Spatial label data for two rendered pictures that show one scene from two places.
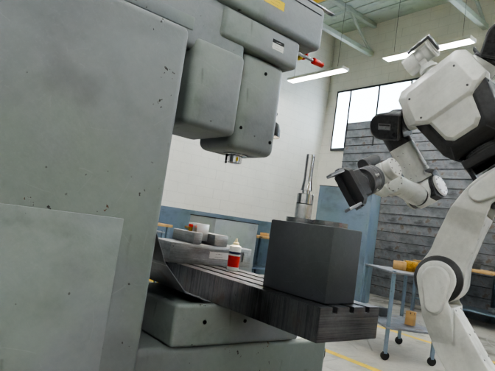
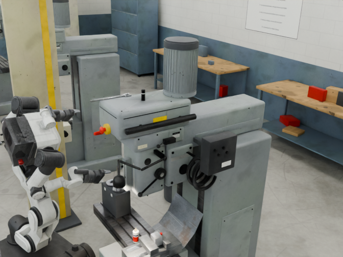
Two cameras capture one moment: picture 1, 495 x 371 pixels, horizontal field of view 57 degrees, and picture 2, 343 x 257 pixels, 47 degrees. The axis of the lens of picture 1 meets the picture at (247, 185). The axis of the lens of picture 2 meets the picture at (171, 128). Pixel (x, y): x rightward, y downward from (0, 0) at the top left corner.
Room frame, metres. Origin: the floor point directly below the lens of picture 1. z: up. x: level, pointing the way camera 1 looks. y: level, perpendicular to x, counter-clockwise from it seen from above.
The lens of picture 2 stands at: (3.63, 0.37, 2.60)
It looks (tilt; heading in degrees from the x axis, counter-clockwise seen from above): 23 degrees down; 184
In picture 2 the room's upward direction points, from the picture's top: 2 degrees clockwise
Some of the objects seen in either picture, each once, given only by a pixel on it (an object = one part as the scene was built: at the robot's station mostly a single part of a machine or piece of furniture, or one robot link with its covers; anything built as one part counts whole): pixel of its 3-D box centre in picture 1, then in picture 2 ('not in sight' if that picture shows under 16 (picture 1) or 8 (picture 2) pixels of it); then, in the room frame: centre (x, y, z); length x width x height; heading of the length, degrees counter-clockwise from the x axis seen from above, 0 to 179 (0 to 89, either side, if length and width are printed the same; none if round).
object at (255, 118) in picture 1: (241, 109); (144, 165); (1.55, 0.06, 1.47); 0.21 x 0.19 x 0.32; 39
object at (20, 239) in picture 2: not in sight; (33, 236); (1.33, -0.81, 0.68); 0.21 x 0.20 x 0.13; 54
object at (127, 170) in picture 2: not in sight; (127, 173); (1.62, -0.03, 1.45); 0.04 x 0.04 x 0.21; 39
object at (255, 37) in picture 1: (241, 47); (149, 132); (1.53, 0.09, 1.68); 0.34 x 0.24 x 0.10; 129
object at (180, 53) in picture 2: not in sight; (180, 67); (1.39, 0.25, 2.05); 0.20 x 0.20 x 0.32
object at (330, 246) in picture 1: (311, 257); (116, 197); (1.23, -0.20, 1.02); 0.22 x 0.12 x 0.20; 41
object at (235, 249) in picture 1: (234, 254); (136, 234); (1.58, 0.01, 0.97); 0.04 x 0.04 x 0.11
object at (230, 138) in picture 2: not in sight; (219, 153); (1.62, 0.50, 1.62); 0.20 x 0.09 x 0.21; 129
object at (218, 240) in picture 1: (209, 238); (148, 245); (1.71, 0.11, 1.01); 0.15 x 0.06 x 0.04; 38
